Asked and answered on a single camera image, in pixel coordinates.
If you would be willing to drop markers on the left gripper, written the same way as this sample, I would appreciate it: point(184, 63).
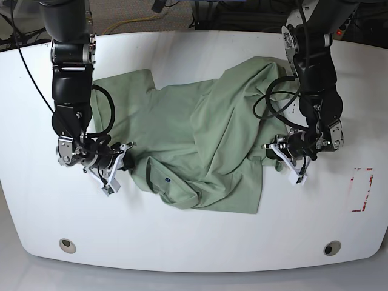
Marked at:
point(296, 145)

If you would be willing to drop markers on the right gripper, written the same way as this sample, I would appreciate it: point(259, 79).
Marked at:
point(102, 162)

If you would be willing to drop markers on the green T-shirt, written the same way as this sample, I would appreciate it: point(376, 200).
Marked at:
point(199, 145)

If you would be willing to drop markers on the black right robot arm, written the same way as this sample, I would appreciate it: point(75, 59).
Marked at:
point(69, 23)

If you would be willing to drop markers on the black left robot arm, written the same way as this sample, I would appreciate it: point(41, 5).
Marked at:
point(308, 36)

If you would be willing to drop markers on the red tape rectangle marking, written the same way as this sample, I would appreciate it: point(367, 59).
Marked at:
point(359, 190)

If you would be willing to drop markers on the left table grommet hole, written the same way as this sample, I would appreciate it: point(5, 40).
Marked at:
point(67, 246)

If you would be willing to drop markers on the table grommet hole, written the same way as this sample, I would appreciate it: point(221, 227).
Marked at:
point(67, 246)
point(332, 248)

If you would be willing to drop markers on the right table grommet hole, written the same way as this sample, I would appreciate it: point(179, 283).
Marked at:
point(332, 248)

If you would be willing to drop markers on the black power strip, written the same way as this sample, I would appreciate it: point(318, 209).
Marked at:
point(340, 32)

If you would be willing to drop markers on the black tripod legs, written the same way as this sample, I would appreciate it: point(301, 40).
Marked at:
point(23, 39)

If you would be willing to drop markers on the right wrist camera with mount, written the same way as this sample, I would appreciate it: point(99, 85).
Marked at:
point(111, 185)

